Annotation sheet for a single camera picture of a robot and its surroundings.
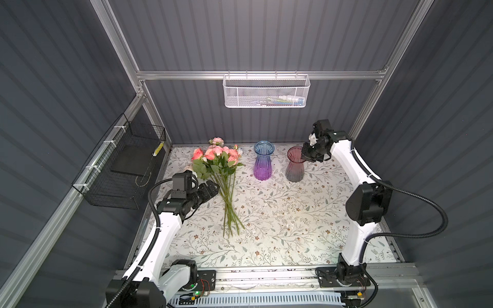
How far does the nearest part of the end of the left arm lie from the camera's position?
2.23ft

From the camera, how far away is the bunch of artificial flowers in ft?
3.16

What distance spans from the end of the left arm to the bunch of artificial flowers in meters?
0.23
